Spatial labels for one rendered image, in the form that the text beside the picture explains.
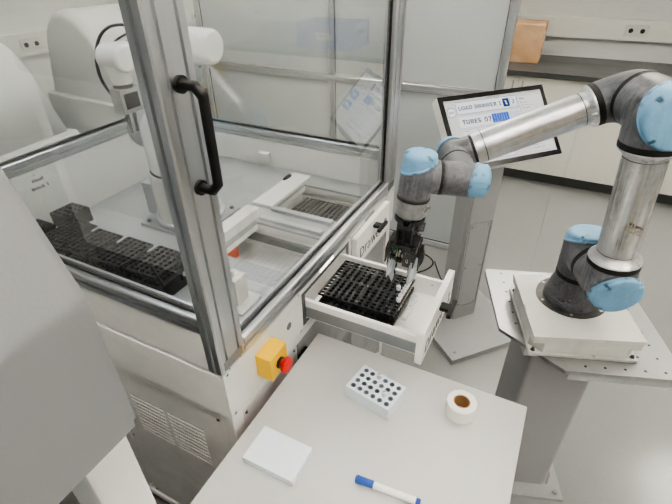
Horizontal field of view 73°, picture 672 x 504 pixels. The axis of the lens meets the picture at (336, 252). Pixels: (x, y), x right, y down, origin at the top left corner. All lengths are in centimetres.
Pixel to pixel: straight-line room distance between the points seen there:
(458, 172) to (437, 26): 177
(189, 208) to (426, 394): 75
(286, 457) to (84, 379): 76
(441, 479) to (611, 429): 136
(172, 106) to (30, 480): 51
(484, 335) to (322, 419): 147
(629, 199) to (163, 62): 94
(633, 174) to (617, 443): 142
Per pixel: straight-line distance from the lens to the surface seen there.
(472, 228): 220
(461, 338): 243
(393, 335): 118
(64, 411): 38
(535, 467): 196
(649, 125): 105
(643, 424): 243
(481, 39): 267
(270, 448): 110
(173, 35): 73
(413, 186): 100
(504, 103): 208
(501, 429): 119
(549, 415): 172
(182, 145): 75
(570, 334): 137
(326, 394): 119
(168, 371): 116
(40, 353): 34
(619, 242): 120
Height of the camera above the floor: 169
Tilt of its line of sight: 34 degrees down
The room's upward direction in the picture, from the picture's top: 1 degrees counter-clockwise
